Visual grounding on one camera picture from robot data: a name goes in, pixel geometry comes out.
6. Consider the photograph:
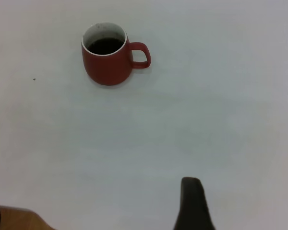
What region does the red ceramic coffee mug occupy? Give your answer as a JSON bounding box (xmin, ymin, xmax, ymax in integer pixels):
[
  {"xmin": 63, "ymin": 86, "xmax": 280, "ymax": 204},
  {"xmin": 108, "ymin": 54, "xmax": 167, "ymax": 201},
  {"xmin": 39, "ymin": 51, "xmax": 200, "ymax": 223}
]
[{"xmin": 81, "ymin": 22, "xmax": 151, "ymax": 86}]

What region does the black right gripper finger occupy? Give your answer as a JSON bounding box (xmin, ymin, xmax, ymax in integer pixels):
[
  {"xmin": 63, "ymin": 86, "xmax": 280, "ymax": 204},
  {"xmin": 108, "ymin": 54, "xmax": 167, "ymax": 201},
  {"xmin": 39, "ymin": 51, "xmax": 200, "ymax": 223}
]
[{"xmin": 173, "ymin": 177, "xmax": 217, "ymax": 230}]

